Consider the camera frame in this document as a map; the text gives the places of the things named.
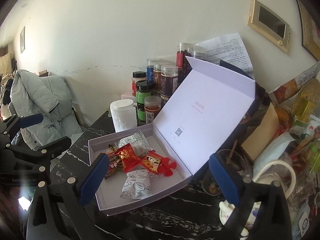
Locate red gold candy packet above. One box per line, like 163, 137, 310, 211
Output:
115, 144, 141, 173

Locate red plastic fan propeller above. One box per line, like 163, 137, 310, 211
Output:
157, 157, 177, 177

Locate red brown candy wrappers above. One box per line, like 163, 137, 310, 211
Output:
104, 144, 123, 179

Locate white bread-print snack bag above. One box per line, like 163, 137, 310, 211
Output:
115, 131, 153, 157

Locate red cartoon figure candy packet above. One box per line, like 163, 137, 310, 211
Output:
139, 151, 163, 175

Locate clear glass cup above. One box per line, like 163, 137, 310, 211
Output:
201, 149, 252, 201

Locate grey puffer jacket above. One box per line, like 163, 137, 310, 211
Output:
10, 69, 82, 151

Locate white cartoon water bottle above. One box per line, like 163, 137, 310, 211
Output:
220, 160, 296, 239

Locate white open gift box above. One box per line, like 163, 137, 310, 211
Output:
95, 57, 255, 216

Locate brown paper bag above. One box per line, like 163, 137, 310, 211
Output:
241, 103, 279, 161

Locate white paper towel roll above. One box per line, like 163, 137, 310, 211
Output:
110, 99, 137, 132

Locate red chili clear jar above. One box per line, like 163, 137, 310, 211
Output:
144, 95, 161, 124

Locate green label black-lid jar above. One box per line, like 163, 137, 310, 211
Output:
136, 80, 155, 121

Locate dark tea clear jar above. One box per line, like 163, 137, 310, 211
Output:
161, 65, 178, 101

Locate brown spice clear jar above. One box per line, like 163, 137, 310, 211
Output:
153, 64, 162, 93

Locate blue label clear jar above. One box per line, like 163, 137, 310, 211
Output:
146, 58, 160, 81

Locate printed white paper sheet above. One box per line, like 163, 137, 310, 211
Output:
193, 33, 254, 77

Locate tall red label jar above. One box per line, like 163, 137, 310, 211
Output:
176, 42, 193, 83

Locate small wall picture frame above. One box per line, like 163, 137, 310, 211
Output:
20, 27, 25, 53

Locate cream wall intercom panel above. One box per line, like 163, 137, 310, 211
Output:
247, 0, 291, 53

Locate gold framed wall picture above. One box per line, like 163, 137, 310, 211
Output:
296, 0, 319, 61

